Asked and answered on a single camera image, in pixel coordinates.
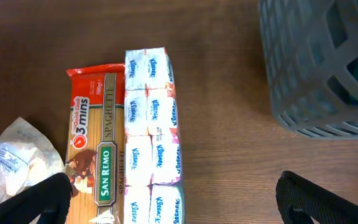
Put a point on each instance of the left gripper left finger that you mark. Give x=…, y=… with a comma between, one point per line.
x=49, y=201

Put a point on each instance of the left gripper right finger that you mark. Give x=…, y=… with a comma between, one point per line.
x=302, y=201

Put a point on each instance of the beige powder pouch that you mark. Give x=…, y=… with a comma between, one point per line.
x=27, y=157

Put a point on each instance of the San Remo spaghetti packet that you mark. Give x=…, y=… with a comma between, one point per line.
x=95, y=149

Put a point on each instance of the Kleenex tissue multipack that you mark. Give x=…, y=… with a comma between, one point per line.
x=153, y=191

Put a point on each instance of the grey plastic basket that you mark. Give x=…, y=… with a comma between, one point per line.
x=311, y=56

